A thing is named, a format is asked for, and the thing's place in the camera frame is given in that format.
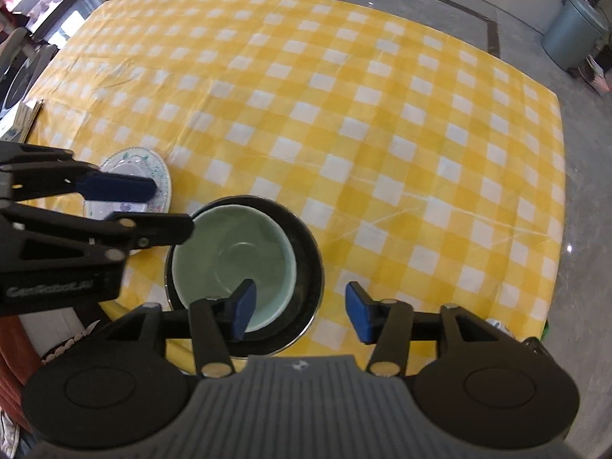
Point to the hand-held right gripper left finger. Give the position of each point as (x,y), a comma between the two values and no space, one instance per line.
(246,308)

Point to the small white printed plate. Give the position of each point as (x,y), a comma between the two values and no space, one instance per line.
(129,167)

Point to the orange steel bowl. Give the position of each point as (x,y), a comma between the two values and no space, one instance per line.
(311,316)

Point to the orange ribbed cloth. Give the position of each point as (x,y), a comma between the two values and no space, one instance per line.
(12,368)

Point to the yellow checked tablecloth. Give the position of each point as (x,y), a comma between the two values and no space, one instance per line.
(382,153)

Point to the grey trash can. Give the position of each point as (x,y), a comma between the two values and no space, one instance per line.
(573,28)

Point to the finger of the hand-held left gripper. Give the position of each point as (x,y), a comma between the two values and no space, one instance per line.
(158,230)
(119,189)

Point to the grey office chair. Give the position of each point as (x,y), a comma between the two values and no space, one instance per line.
(21,69)

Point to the green ceramic bowl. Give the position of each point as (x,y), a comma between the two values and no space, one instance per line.
(229,258)

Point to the white cardboard box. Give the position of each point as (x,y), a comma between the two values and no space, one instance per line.
(21,119)

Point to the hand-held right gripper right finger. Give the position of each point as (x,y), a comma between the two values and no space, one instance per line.
(358,311)

